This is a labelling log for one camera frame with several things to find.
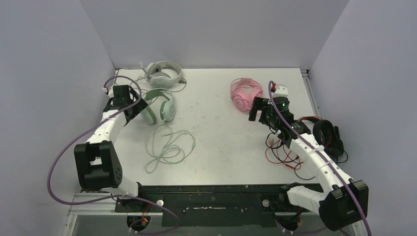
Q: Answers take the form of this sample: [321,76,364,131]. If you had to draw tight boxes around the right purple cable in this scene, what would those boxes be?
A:
[268,80,373,236]

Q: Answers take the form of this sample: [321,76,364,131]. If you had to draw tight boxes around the mint green headphones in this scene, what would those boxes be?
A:
[139,88,197,174]

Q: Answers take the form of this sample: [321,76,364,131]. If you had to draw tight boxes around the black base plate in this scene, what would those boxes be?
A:
[110,184,313,233]

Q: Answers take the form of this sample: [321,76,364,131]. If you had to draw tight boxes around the white gaming headset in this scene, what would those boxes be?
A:
[128,60,187,94]

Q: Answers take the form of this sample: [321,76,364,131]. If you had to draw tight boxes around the red and black headphones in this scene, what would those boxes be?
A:
[264,116,349,181]

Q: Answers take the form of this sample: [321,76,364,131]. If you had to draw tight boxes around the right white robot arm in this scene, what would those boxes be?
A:
[249,96,369,231]

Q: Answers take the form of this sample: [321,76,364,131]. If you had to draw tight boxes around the pink cat-ear headphones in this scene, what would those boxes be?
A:
[230,78,263,112]

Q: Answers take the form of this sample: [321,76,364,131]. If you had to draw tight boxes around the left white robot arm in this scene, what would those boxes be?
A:
[74,85,148,211]

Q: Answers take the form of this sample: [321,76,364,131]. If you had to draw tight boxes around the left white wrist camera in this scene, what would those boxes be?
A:
[102,87,114,97]

